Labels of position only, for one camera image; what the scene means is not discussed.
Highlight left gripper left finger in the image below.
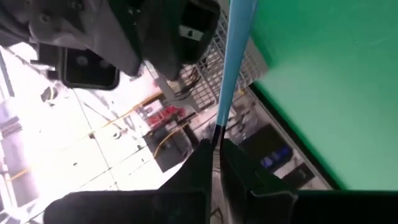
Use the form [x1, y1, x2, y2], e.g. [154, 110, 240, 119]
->
[45, 139, 214, 224]

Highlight grey wire cutlery basket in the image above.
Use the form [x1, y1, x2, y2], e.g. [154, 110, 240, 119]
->
[149, 12, 270, 114]

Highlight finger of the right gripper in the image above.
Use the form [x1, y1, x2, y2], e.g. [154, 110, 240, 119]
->
[136, 0, 221, 81]
[29, 0, 142, 77]

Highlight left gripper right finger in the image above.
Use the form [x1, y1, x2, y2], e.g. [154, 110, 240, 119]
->
[220, 139, 398, 224]

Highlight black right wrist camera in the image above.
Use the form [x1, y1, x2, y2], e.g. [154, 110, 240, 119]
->
[58, 46, 121, 91]

